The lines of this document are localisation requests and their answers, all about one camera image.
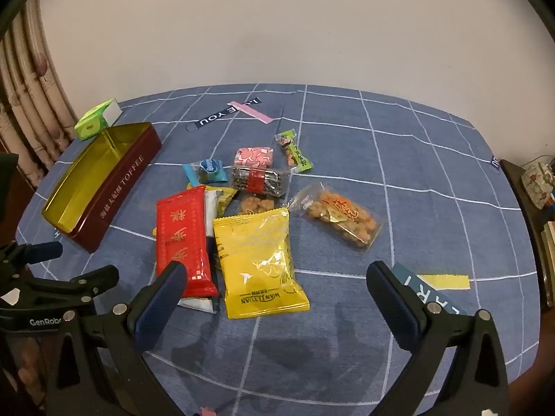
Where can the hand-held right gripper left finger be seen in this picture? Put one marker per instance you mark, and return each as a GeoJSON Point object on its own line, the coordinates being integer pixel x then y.
{"type": "Point", "coordinates": [160, 307]}

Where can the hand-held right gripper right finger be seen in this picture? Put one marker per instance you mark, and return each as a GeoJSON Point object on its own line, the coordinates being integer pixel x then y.
{"type": "Point", "coordinates": [392, 307]}

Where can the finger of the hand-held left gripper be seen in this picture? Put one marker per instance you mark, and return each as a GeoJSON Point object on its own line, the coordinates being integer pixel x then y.
{"type": "Point", "coordinates": [91, 281]}
{"type": "Point", "coordinates": [43, 251]}

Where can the red snack packet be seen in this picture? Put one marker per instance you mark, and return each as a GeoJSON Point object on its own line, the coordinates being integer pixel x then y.
{"type": "Point", "coordinates": [182, 234]}

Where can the dark red toffee tin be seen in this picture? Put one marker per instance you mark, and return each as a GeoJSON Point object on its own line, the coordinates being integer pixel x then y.
{"type": "Point", "coordinates": [117, 190]}

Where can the clear bag of fried nuts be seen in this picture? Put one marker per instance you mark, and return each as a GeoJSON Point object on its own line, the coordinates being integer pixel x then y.
{"type": "Point", "coordinates": [342, 216]}

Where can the white snack packet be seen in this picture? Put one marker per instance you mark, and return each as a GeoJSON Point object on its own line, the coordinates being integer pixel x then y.
{"type": "Point", "coordinates": [211, 208]}

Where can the yellow green snack packet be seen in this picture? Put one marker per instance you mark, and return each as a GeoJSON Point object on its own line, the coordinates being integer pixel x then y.
{"type": "Point", "coordinates": [226, 197]}

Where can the small clear orange snack packet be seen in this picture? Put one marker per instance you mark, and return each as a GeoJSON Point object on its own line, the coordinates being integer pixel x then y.
{"type": "Point", "coordinates": [253, 204]}

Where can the blue candy packet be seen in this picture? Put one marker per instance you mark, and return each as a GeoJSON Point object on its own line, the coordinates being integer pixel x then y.
{"type": "Point", "coordinates": [208, 170]}

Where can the clear seaweed roll packet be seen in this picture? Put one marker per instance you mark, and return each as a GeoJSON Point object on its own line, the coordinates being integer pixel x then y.
{"type": "Point", "coordinates": [256, 180]}

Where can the pink patterned snack packet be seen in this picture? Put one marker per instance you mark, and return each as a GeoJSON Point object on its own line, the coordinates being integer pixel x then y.
{"type": "Point", "coordinates": [256, 157]}

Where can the green cartoon candy packet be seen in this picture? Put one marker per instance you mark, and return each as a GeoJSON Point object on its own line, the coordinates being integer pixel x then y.
{"type": "Point", "coordinates": [295, 151]}

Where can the green and white carton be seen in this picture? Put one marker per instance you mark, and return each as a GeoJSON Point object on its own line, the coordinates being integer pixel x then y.
{"type": "Point", "coordinates": [93, 123]}

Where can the blue checked tablecloth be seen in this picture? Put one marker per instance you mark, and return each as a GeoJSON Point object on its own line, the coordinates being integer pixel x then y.
{"type": "Point", "coordinates": [390, 160]}

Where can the beige patterned curtain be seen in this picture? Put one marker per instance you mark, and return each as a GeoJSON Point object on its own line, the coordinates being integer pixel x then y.
{"type": "Point", "coordinates": [26, 95]}

